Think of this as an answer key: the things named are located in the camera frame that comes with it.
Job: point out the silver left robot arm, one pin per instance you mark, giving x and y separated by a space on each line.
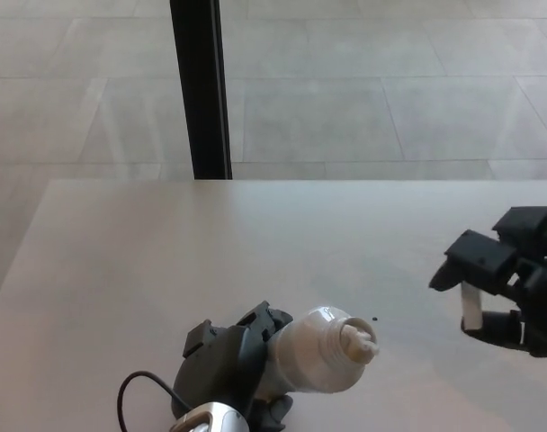
219 418

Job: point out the white bottle cap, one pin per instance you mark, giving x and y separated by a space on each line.
471 308

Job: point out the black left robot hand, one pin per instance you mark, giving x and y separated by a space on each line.
219 364

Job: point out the clear plastic bottle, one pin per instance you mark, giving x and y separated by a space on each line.
309 355

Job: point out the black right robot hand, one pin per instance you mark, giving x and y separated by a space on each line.
480 258

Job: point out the black window frame post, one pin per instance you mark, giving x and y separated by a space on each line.
200 90

